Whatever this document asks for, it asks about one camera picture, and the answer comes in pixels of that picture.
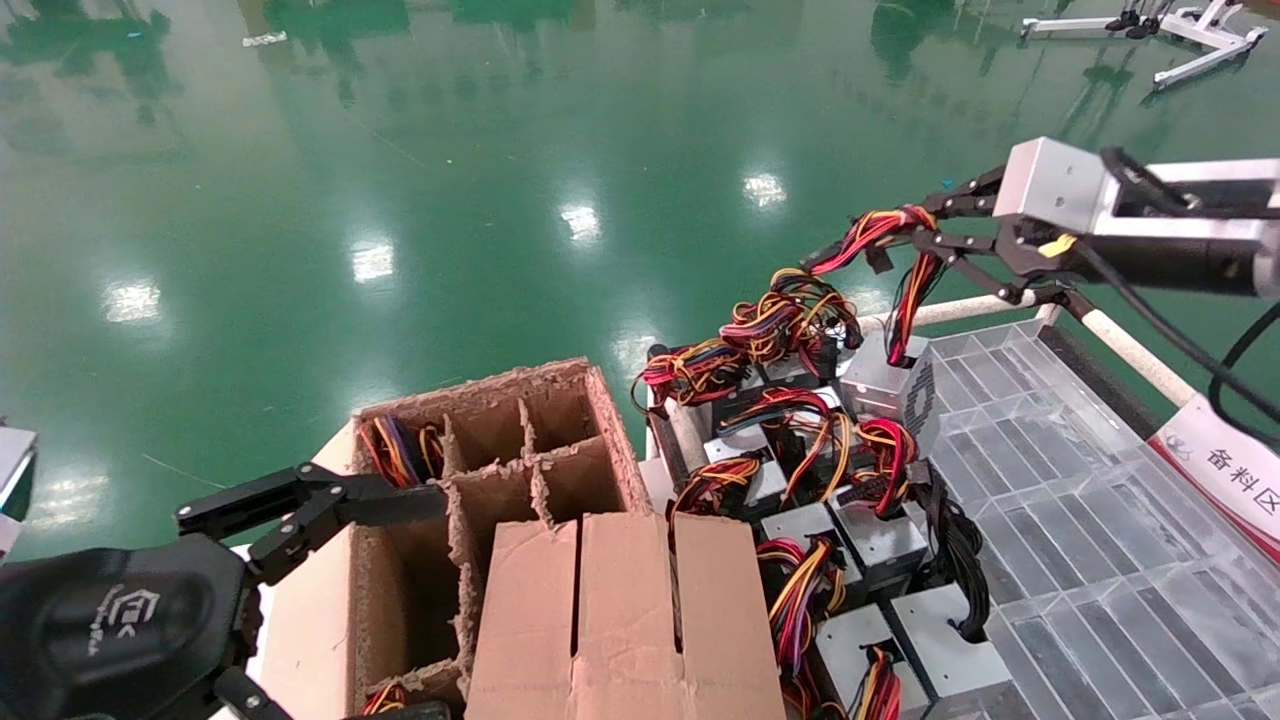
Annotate black tube joint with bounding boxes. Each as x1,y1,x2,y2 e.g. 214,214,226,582
1035,285,1096,323

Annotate slotted cardboard divider strip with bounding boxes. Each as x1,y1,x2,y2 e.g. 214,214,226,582
465,512,786,720

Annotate white floor stand frame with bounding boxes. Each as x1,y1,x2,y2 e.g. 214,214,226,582
1020,0,1269,91

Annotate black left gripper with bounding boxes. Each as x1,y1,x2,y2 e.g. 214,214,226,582
0,463,451,720

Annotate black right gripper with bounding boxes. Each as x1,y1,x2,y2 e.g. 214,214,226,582
912,165,1280,303

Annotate clear ribbed shelf panel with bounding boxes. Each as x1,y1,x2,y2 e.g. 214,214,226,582
905,318,1280,720

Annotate brown cardboard box with dividers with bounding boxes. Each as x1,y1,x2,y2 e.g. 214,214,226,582
255,358,661,720

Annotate wires inside box cell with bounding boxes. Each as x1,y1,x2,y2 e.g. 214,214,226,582
358,413,448,493

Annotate grey power supply with wires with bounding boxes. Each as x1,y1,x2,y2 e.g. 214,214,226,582
790,415,929,579
632,338,766,421
668,456,793,521
812,603,936,720
718,268,866,396
888,465,1013,703
705,388,861,471
805,205,946,459
755,503,851,681

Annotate white sign with red stripe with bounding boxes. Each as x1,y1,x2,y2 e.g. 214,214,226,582
1148,393,1280,566

